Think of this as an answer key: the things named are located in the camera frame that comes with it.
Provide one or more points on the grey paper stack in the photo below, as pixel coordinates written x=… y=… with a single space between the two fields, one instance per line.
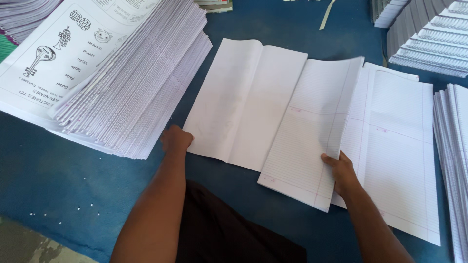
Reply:
x=409 y=25

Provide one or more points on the flat ruled paper stack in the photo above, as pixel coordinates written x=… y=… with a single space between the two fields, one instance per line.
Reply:
x=395 y=153

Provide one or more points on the printed sheet with instrument drawings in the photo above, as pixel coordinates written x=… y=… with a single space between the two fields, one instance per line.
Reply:
x=55 y=54

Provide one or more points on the person's right hand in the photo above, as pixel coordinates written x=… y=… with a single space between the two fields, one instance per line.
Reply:
x=344 y=175

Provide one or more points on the small stack of books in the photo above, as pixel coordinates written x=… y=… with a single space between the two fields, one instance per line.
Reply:
x=215 y=5

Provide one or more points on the green paper stack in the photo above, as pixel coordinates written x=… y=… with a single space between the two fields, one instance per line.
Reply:
x=6 y=47

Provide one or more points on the fanned stack of folded bundles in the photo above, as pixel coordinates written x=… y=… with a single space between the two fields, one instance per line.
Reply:
x=438 y=47

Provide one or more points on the person's black clothing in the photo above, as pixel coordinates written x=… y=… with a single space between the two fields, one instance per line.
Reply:
x=234 y=233

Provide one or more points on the person's left hand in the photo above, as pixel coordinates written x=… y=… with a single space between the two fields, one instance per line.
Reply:
x=175 y=140

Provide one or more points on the row of folded ruled bundles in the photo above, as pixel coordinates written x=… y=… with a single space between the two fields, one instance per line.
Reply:
x=455 y=153

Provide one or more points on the pale paper strip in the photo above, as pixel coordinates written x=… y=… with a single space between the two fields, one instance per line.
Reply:
x=327 y=14

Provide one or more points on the purple-edged paper stack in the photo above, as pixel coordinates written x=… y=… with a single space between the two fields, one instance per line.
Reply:
x=22 y=16

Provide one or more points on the large pile of ruled sheets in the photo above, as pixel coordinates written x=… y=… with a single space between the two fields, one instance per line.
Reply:
x=142 y=91

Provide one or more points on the white paper block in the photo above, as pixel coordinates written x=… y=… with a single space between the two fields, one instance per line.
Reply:
x=387 y=12

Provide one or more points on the white sheet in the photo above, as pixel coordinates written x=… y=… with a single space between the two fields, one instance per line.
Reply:
x=241 y=102

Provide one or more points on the ruled paper bundle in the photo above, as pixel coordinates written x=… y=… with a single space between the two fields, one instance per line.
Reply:
x=310 y=128

